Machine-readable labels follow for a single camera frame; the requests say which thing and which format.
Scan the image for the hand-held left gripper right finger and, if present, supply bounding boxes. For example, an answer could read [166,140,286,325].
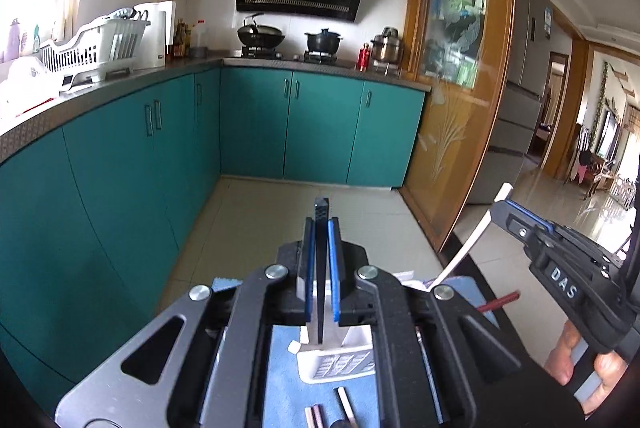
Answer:
[327,217,587,428]

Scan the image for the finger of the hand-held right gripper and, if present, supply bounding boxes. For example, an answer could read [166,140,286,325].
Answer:
[492,199,554,239]

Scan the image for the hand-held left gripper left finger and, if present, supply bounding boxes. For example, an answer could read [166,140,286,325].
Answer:
[55,217,318,428]

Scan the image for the white chopstick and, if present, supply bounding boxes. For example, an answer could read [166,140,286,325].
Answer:
[431,183,514,289]
[334,386,359,424]

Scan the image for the brown chopstick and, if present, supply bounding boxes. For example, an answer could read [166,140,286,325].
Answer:
[481,291,522,312]

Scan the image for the white plastic utensil basket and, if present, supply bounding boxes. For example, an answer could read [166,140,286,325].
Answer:
[288,277,377,383]

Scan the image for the person's right hand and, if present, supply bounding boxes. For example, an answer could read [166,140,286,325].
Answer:
[543,322,632,416]

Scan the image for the pink garment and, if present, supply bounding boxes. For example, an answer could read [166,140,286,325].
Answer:
[574,150,591,185]

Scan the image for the wooden chair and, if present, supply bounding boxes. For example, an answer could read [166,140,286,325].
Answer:
[587,160,640,209]

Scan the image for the grey refrigerator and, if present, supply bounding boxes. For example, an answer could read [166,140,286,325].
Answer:
[467,0,554,207]

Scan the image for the blue striped cloth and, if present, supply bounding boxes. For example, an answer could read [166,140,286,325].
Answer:
[212,275,502,428]

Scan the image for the wooden sliding glass door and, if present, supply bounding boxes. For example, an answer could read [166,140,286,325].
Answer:
[399,0,517,255]

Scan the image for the gas stove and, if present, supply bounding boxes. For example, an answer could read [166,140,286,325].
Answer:
[239,46,347,65]

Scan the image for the stainless steel pot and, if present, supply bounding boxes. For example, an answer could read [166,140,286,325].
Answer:
[370,26,404,64]

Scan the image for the black cooking pot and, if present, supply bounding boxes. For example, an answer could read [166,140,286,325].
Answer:
[304,28,345,56]

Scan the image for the black wok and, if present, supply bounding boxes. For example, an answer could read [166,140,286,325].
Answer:
[236,12,287,49]

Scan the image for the grey kitchen countertop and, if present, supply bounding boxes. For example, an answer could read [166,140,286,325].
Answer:
[0,54,433,167]

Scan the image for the clear oil bottle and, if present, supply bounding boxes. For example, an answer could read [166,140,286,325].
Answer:
[192,20,211,58]

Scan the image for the dark sauce bottles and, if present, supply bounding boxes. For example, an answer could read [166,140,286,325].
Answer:
[174,20,194,59]

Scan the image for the white kitchen appliance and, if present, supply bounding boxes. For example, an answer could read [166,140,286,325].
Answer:
[133,0,177,69]

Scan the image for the white dish rack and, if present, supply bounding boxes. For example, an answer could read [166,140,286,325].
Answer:
[39,7,152,91]

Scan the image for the purple bottle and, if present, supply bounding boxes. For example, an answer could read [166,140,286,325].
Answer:
[2,18,24,61]

